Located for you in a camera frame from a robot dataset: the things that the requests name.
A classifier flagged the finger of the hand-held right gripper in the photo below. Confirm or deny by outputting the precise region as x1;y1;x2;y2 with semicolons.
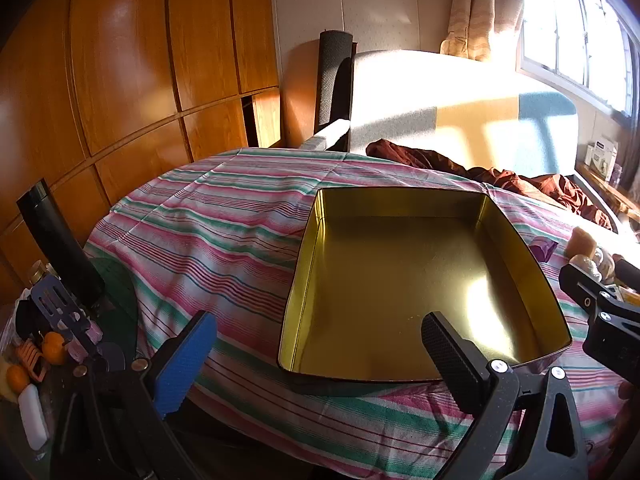
559;262;640;383
614;256;640;292

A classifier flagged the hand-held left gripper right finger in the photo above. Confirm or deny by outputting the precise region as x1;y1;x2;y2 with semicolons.
421;311;588;480

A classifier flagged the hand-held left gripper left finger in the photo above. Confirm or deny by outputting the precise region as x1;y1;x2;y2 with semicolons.
50;310;218;480

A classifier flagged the golden tin box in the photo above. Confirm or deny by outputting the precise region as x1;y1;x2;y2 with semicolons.
277;186;572;397

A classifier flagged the person's right hand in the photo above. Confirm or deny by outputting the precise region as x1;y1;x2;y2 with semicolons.
607;379;640;456

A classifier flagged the brown sponge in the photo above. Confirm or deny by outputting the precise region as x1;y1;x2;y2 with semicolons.
567;226;599;260

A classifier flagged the purple snack packet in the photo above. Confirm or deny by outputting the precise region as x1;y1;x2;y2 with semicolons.
532;236;559;264

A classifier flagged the white carton box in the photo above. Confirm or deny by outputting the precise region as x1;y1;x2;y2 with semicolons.
584;137;619;181

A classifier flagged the pink green striped cloth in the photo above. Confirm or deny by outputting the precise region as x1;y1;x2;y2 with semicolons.
82;147;640;480

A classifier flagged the orange fruit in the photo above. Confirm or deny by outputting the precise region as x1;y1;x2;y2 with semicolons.
6;364;31;393
42;332;68;366

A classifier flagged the brown blanket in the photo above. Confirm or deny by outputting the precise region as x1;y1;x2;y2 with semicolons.
366;138;613;231

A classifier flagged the orange hair claw clip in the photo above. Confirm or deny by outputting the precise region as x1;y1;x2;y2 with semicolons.
17;342;48;381

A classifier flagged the white soap bar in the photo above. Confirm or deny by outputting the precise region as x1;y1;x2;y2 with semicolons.
18;384;51;451

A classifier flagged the black thermos bottle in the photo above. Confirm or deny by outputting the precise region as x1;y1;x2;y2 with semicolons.
16;178;106;306

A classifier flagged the barred window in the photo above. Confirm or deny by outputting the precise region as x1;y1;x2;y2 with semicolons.
517;0;640;121

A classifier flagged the beige curtain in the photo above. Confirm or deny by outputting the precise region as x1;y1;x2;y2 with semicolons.
440;0;526;63

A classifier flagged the black rolled mat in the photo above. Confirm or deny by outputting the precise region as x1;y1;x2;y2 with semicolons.
315;30;354;133

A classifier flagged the wooden wardrobe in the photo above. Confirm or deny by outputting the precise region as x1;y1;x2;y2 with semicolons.
0;0;283;306

